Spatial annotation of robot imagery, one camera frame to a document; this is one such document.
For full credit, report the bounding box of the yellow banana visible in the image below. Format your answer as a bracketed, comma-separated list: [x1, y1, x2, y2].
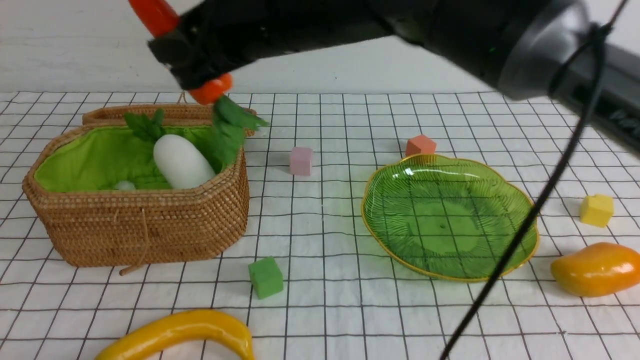
[95, 309, 255, 360]

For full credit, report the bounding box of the pink foam cube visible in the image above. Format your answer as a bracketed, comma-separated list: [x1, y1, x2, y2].
[289, 146, 314, 177]

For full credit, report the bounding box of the white radish with leaves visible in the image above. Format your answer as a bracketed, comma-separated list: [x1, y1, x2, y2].
[123, 108, 217, 189]

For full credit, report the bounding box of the orange carrot with leaves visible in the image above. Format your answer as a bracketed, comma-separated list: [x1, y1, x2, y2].
[129, 0, 269, 169]

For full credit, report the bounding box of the woven rattan basket lid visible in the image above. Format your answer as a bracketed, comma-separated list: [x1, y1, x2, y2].
[82, 92, 257, 139]

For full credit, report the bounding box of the orange foam cube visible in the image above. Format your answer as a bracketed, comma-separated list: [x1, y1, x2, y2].
[405, 134, 437, 157]

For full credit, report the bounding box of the yellow foam cube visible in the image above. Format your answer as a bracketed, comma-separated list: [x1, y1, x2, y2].
[579, 193, 614, 228]

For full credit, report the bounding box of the woven rattan basket green lining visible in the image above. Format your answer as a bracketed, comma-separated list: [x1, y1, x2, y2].
[22, 122, 250, 277]

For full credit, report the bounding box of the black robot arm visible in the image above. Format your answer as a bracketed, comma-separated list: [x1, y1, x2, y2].
[129, 0, 640, 154]

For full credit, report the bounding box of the green glass leaf plate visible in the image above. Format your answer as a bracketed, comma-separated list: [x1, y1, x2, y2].
[361, 153, 533, 283]

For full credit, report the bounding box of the black cable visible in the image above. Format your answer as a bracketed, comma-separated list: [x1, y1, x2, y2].
[439, 0, 631, 360]

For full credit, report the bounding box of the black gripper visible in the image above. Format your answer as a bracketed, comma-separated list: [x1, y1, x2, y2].
[148, 0, 301, 91]

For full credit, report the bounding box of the green foam cube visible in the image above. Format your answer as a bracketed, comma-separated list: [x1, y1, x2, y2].
[247, 256, 284, 300]

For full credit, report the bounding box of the orange yellow mango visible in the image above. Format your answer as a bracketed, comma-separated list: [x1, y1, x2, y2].
[550, 242, 640, 297]

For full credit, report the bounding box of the black white checkered tablecloth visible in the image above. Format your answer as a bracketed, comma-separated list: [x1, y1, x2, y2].
[0, 91, 640, 360]

